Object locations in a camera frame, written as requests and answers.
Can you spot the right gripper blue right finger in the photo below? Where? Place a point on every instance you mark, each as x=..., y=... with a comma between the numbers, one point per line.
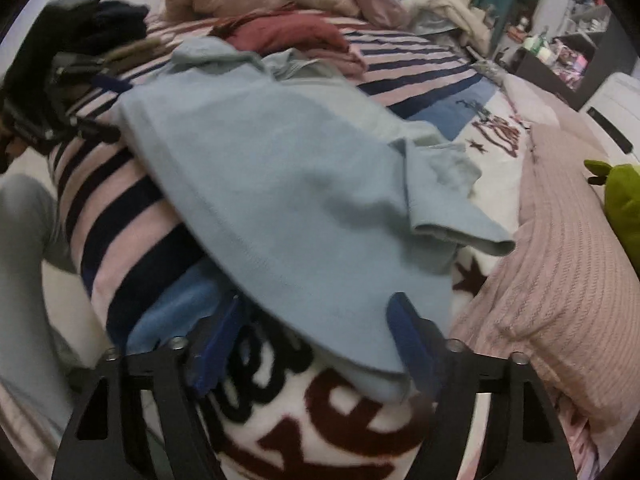
x=420, y=345

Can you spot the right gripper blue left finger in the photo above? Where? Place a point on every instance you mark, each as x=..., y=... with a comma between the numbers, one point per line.
x=211, y=343

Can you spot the light blue long-sleeve shirt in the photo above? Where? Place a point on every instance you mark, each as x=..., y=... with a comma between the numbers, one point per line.
x=318, y=202

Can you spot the person's left hand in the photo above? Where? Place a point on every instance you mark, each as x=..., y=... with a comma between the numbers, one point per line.
x=16, y=138

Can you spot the olive green folded garment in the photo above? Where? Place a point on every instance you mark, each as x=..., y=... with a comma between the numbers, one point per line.
x=138, y=53

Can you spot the pink ribbed pillow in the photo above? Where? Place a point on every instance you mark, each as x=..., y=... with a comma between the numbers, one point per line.
x=567, y=296

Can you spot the person's grey trouser legs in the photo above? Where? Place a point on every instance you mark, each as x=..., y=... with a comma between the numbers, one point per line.
x=34, y=355

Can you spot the dark red folded garment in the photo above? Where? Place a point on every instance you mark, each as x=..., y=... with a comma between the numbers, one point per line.
x=271, y=32

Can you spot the green avocado plush toy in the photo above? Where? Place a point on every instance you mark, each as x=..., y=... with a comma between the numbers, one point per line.
x=621, y=202

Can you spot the dark bookshelf with items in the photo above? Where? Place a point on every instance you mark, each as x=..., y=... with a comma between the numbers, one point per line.
x=589, y=46

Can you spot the mauve satin bag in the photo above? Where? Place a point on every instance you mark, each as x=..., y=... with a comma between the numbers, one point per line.
x=385, y=14

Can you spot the cream blanket pile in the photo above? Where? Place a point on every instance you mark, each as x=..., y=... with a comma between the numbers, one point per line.
x=470, y=20

